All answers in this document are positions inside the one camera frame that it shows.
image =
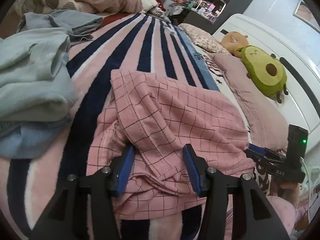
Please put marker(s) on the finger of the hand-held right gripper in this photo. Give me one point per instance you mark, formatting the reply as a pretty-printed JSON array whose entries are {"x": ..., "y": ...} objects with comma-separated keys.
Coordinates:
[
  {"x": 257, "y": 157},
  {"x": 258, "y": 148}
]

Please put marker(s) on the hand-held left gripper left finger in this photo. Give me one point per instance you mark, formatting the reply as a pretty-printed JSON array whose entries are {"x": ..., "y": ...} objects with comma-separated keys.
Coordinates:
[{"x": 127, "y": 167}]

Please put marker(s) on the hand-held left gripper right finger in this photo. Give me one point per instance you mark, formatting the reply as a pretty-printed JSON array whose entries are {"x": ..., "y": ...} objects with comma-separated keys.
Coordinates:
[{"x": 191, "y": 167}]

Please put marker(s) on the pink checked pants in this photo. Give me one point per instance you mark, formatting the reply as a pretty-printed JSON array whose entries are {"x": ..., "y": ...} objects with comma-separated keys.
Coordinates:
[{"x": 175, "y": 110}]

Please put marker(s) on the person's right forearm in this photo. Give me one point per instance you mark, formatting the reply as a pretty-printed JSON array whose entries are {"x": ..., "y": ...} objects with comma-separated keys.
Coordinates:
[{"x": 280, "y": 212}]

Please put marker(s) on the person's right hand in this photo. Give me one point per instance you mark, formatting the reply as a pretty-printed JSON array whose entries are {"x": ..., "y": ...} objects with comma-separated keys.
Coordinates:
[{"x": 287, "y": 190}]

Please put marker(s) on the brown patterned cloth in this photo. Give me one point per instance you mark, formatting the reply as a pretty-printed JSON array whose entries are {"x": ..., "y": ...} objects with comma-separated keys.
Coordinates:
[{"x": 262, "y": 180}]

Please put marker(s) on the pink pillow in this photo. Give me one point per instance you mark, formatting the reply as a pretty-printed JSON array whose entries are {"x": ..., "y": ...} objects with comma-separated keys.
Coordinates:
[{"x": 257, "y": 112}]

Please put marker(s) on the printed white bed sheet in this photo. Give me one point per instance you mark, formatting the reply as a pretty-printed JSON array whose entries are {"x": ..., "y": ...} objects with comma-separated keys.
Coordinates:
[{"x": 226, "y": 85}]

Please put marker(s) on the green avocado plush toy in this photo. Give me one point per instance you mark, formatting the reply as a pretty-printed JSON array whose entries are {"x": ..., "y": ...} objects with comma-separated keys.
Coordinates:
[{"x": 260, "y": 72}]

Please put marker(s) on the white headboard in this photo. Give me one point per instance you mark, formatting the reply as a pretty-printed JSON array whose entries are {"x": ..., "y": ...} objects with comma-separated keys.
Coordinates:
[{"x": 287, "y": 45}]

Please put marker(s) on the brown plush toy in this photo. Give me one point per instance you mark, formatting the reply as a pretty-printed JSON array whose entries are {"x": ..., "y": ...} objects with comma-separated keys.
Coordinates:
[{"x": 232, "y": 43}]

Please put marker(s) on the floral pillow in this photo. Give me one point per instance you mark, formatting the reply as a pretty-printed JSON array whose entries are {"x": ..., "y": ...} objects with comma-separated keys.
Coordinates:
[{"x": 205, "y": 38}]

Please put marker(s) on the striped blanket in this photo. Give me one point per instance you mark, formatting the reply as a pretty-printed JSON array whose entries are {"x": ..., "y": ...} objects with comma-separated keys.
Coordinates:
[{"x": 140, "y": 45}]

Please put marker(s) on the light green cloth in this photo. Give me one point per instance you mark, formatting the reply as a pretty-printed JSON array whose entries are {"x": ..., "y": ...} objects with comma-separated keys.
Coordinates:
[{"x": 30, "y": 75}]

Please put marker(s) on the dark shelf unit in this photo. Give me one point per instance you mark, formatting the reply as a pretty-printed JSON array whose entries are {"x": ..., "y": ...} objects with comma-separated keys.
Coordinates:
[{"x": 230, "y": 7}]

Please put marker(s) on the grey-blue cloth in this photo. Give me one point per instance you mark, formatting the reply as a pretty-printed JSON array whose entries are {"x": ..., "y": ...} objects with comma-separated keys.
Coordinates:
[{"x": 62, "y": 21}]

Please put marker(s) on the white plush cushion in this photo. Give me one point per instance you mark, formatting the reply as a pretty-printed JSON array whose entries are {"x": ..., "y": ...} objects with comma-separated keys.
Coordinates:
[{"x": 150, "y": 2}]

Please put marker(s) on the framed wall picture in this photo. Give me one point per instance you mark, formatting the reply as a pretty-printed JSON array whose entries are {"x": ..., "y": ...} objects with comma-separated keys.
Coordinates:
[{"x": 305, "y": 12}]

